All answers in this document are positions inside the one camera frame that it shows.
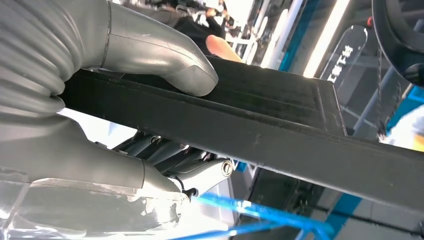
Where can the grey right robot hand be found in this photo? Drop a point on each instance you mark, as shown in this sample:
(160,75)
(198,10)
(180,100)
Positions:
(82,172)

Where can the person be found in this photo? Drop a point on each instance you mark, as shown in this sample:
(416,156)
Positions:
(195,31)

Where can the blue wheeled cart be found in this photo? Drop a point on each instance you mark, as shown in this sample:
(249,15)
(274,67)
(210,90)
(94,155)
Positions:
(265,212)

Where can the white light strip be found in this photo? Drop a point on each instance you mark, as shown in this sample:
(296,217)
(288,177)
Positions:
(326,36)

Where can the clear sign panel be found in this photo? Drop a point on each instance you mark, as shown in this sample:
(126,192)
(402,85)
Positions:
(344,56)

